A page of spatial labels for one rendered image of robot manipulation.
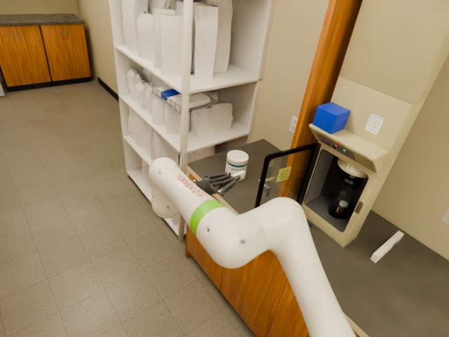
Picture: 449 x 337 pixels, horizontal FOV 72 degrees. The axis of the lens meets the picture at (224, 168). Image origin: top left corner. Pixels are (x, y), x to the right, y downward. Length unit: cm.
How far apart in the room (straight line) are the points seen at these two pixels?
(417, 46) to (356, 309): 103
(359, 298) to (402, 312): 17
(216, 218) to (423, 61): 89
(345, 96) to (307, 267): 82
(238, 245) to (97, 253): 214
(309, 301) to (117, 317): 175
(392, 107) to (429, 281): 86
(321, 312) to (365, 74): 91
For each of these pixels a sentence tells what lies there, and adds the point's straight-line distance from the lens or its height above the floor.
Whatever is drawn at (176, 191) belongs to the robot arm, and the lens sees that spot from 95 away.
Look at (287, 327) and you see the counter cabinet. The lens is 192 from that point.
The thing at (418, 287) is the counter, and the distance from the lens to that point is 175.
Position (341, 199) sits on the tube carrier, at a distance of 167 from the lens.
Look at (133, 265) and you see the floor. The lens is 267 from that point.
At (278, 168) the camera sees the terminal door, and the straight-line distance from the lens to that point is 146.
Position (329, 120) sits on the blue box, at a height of 156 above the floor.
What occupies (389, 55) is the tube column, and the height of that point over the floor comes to 184.
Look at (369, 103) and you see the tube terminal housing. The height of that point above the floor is 165.
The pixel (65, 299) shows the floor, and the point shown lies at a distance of 260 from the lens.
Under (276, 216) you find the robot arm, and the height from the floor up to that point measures 156.
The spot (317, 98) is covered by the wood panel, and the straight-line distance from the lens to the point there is 150.
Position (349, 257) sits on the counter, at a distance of 169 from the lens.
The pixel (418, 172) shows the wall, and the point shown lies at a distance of 187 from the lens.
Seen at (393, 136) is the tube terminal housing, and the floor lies 157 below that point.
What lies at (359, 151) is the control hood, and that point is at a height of 151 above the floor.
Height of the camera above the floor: 210
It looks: 35 degrees down
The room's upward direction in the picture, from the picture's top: 7 degrees clockwise
